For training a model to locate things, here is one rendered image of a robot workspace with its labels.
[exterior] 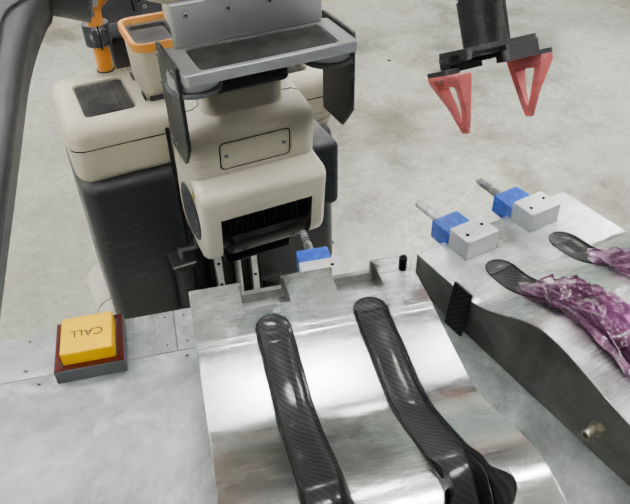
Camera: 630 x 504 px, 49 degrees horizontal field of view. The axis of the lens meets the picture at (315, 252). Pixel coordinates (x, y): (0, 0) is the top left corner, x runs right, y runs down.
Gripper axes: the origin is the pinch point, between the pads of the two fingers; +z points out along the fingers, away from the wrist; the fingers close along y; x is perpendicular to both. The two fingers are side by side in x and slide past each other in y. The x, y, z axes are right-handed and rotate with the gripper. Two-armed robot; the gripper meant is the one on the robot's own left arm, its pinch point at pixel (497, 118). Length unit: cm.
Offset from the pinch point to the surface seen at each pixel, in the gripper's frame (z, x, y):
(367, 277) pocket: 14.5, -0.1, -21.5
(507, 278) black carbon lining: 18.8, -4.6, -5.2
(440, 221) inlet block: 11.9, 4.7, -7.7
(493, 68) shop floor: 5, 209, 152
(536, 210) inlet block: 13.0, -0.3, 3.7
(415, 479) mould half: 21.9, -28.9, -33.1
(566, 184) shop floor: 47, 127, 116
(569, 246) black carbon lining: 18.1, -3.2, 5.8
